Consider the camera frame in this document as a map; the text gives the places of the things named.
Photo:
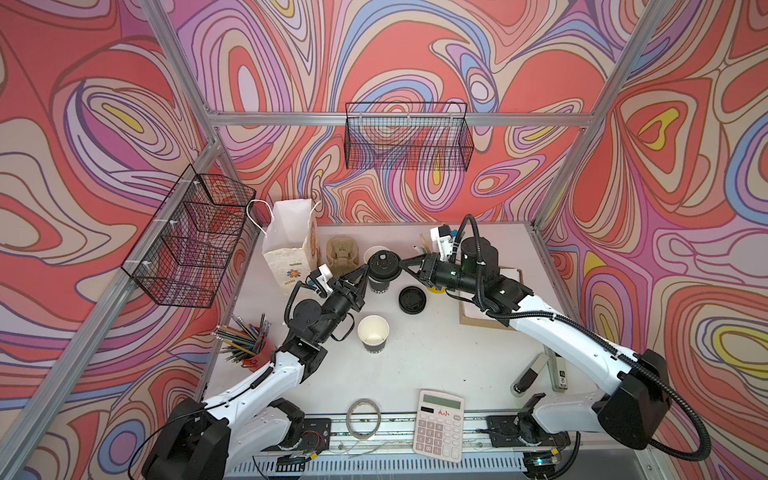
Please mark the aluminium frame rail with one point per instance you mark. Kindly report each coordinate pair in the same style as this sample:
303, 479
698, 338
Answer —
339, 119

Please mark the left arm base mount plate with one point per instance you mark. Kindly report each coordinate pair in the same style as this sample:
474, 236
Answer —
284, 426

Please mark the black wire basket wall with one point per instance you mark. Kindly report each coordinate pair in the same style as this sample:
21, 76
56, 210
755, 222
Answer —
443, 145
193, 237

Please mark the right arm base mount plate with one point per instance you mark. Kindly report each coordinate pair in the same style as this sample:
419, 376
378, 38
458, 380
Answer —
522, 430

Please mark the white desk calculator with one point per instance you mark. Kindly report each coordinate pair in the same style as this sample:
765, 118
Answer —
439, 426

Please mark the stack of black cup lids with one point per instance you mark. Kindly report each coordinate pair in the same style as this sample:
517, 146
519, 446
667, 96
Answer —
412, 300

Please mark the brown napkin holder box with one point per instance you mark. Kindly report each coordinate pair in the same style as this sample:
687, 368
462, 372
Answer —
470, 315

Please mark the black white paper coffee cup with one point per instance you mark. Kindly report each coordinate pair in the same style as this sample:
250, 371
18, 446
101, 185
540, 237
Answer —
373, 331

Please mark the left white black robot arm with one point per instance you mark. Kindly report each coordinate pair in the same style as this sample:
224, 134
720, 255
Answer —
204, 440

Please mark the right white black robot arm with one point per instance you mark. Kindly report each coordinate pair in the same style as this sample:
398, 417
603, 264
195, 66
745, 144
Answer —
632, 395

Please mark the white paper takeout bag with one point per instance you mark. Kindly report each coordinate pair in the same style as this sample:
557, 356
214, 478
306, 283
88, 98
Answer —
290, 244

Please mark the black wire basket left wall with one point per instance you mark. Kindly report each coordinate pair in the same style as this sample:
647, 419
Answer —
193, 237

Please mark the cup of coloured pencils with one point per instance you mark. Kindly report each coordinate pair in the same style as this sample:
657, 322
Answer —
245, 343

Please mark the black wire basket back wall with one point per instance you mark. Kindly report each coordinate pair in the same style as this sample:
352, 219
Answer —
443, 145

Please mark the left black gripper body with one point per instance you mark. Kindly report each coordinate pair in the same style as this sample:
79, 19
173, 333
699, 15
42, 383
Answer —
336, 309

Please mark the stack of paper coffee cups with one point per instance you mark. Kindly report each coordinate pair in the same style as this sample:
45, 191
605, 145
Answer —
378, 287

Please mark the bundle of wrapped straws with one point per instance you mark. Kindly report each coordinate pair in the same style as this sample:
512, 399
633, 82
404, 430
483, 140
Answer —
428, 243

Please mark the black plastic cup lid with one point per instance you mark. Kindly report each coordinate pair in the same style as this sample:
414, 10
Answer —
384, 266

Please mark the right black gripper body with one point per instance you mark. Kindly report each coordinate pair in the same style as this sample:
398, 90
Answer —
452, 277

